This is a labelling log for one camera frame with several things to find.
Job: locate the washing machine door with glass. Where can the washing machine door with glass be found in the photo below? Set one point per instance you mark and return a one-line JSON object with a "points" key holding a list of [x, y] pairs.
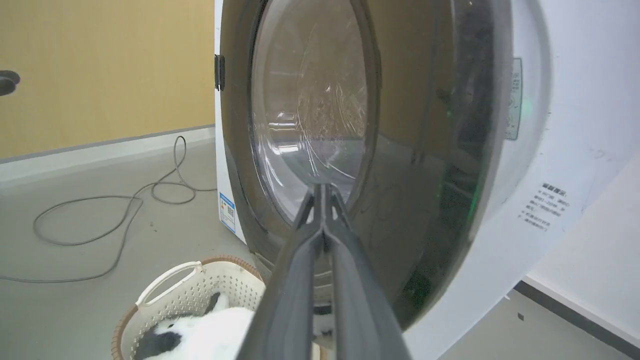
{"points": [[400, 150]]}

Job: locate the white washing machine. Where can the white washing machine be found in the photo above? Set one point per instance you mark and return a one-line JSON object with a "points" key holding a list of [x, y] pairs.
{"points": [[575, 150]]}

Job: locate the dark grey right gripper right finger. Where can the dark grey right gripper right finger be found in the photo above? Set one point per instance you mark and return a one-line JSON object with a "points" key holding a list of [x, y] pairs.
{"points": [[362, 310]]}

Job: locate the black and white plush toy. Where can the black and white plush toy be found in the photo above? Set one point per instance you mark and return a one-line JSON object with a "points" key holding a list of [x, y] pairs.
{"points": [[200, 335]]}

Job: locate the dark round wall fixture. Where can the dark round wall fixture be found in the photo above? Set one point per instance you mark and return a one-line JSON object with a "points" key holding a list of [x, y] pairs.
{"points": [[7, 82]]}

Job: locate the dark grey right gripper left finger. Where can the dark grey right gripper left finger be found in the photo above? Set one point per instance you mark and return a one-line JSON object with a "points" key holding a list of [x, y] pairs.
{"points": [[290, 300]]}

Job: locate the white perforated laundry basket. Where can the white perforated laundry basket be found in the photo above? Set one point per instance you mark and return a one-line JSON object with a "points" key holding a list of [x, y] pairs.
{"points": [[195, 292]]}

